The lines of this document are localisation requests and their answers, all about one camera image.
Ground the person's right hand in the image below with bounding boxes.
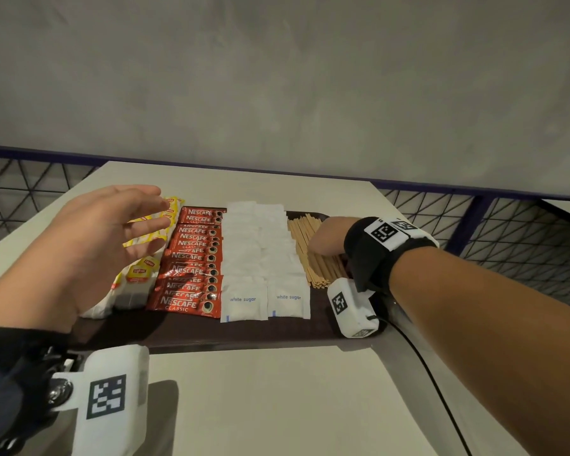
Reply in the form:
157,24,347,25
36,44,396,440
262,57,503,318
308,217,362,257

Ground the white box with marker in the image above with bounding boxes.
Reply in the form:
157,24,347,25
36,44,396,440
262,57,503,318
49,345,151,456

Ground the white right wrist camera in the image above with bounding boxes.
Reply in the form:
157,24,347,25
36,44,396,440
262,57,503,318
326,277,381,339

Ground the black left wrist band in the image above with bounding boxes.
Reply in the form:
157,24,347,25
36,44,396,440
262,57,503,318
0,325,84,456

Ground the person's left hand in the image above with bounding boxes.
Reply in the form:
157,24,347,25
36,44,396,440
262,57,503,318
0,184,172,334

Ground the black wrist band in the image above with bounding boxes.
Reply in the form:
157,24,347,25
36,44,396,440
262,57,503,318
344,217,440,295
0,325,84,456

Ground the row of red Nescafe sachets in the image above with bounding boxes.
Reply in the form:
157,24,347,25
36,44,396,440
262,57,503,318
146,206,227,320

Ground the person's right forearm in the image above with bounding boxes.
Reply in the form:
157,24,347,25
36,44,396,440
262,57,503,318
389,246,570,456

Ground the black right wrist band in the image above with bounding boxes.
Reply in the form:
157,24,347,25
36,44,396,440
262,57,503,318
344,217,440,295

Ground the brown plastic tray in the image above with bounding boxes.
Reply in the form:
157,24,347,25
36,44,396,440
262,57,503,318
68,211,391,355

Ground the black right camera cable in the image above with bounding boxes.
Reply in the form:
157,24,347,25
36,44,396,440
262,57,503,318
379,317,474,456

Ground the bundle of wooden stir sticks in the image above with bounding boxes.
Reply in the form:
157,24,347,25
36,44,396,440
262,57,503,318
287,213,350,290

